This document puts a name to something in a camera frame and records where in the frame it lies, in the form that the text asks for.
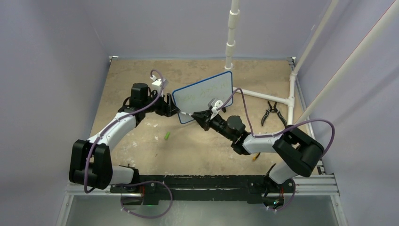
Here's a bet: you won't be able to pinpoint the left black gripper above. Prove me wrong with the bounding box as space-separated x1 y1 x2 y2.
143 90 179 117

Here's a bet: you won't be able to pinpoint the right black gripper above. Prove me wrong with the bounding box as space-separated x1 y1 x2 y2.
192 108 235 141

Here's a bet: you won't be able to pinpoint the blue framed whiteboard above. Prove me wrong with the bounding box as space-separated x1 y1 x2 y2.
172 71 233 124

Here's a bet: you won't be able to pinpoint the green marker cap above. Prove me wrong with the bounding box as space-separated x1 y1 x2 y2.
164 132 170 140

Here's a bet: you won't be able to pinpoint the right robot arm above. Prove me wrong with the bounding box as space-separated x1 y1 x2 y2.
191 110 326 192

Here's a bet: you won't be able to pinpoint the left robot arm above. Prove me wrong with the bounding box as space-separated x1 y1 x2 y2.
69 79 179 193

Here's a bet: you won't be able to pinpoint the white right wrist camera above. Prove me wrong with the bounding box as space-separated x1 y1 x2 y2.
208 98 223 120

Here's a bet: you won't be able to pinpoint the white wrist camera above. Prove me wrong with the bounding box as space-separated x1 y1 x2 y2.
208 98 223 120
150 75 168 93

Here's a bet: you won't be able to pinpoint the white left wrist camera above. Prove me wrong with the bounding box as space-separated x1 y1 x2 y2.
150 75 168 93

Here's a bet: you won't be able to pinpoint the yellow handled pliers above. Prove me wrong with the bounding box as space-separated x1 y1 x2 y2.
252 153 261 161

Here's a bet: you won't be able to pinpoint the black handled pliers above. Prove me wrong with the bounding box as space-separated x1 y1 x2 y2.
261 101 287 127

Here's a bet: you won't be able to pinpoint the white pvc pipe frame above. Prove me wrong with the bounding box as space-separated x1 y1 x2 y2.
223 0 399 127

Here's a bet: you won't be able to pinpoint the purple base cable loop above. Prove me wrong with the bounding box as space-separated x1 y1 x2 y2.
120 181 174 219

